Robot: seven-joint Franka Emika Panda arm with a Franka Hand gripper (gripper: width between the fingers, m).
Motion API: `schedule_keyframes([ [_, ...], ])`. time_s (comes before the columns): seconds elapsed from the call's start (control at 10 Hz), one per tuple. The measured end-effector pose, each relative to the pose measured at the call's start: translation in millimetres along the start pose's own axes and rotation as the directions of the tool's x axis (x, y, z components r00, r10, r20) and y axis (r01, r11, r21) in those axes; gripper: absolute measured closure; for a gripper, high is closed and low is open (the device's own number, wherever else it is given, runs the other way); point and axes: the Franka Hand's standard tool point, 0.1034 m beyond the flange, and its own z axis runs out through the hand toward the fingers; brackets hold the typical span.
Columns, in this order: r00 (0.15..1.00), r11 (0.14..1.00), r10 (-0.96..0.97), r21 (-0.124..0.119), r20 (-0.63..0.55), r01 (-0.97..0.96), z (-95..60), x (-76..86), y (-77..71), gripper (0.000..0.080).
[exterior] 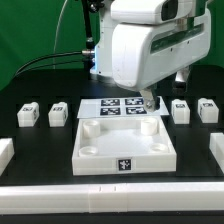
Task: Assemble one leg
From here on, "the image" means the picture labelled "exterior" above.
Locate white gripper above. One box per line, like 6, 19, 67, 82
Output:
112, 9, 211, 111

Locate white square tabletop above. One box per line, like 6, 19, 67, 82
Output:
72, 116, 177, 175

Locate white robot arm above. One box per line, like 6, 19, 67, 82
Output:
90, 0, 211, 111

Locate white sheet with markers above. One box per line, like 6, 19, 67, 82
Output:
77, 97, 169, 119

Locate white right obstacle block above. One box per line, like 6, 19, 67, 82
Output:
209, 133, 224, 173

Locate white obstacle block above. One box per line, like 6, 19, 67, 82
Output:
0, 138, 14, 176
209, 133, 224, 173

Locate black pole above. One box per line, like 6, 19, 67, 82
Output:
81, 0, 94, 49

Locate white left obstacle block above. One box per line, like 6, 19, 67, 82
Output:
0, 138, 14, 176

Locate white front obstacle rail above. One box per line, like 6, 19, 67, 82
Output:
0, 182, 224, 215

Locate grey thin cable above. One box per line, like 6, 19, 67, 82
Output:
53, 0, 70, 70

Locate black cable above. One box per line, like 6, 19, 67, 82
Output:
13, 50, 96, 78

